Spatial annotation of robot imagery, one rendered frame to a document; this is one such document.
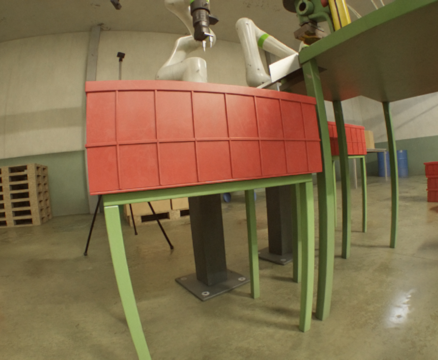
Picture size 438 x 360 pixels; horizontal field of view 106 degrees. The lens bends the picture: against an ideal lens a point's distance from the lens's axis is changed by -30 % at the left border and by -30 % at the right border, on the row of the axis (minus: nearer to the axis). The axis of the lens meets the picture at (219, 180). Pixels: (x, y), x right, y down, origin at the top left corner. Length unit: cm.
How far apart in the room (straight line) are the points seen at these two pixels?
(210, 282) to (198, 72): 103
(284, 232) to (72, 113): 478
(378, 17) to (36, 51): 619
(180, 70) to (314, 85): 69
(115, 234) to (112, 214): 4
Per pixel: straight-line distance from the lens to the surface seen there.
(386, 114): 162
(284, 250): 154
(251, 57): 147
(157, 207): 307
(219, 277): 122
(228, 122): 52
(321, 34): 127
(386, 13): 70
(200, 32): 107
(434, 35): 87
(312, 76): 81
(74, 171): 516
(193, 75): 119
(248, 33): 157
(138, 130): 47
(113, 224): 48
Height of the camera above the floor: 56
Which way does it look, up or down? 1 degrees down
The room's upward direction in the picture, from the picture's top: 5 degrees counter-clockwise
